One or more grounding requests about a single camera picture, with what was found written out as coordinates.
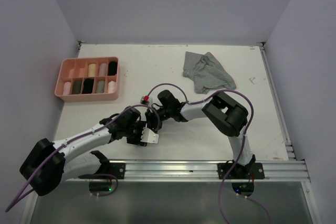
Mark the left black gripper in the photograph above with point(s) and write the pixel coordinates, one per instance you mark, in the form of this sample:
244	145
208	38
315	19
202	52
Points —
137	140

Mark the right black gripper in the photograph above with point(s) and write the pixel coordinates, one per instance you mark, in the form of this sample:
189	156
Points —
151	117

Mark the grey striped underwear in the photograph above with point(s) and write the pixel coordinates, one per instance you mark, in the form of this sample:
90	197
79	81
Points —
206	72

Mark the beige navy-trimmed underwear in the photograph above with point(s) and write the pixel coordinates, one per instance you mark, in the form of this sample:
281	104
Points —
92	70

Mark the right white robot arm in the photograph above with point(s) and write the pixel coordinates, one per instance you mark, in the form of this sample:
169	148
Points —
229	116

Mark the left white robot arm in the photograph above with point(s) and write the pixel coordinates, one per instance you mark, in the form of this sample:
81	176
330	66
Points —
50	163

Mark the white rolled cloth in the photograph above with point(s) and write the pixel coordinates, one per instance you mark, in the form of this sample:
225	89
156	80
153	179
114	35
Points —
112	86

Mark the grey rolled cloth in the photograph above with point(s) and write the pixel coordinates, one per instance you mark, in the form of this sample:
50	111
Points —
100	86

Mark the black rolled cloth front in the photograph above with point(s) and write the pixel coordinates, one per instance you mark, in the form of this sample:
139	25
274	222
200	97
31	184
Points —
87	86

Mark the black rolled cloth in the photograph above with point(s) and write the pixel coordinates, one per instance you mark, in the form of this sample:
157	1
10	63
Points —
112	68
87	86

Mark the black rolled cloth back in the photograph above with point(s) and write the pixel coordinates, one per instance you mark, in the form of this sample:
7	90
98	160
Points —
112	68

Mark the beige rolled cloth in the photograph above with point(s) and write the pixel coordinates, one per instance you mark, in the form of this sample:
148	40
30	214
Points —
102	69

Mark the pink divided storage tray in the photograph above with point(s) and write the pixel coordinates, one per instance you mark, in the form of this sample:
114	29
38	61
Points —
77	69

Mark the olive rolled cloth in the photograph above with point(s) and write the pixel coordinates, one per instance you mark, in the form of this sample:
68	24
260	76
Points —
76	87

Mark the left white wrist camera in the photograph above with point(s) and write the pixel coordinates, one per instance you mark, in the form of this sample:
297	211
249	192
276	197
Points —
149	137

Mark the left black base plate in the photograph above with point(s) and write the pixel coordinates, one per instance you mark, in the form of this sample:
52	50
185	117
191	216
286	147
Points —
115	169

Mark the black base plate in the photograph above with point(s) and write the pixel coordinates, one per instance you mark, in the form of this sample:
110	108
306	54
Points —
115	169
252	170

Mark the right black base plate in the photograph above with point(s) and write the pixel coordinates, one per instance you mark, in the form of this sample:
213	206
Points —
252	170

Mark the aluminium mounting rail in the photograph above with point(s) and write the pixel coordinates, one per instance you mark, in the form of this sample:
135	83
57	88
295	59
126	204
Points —
178	171

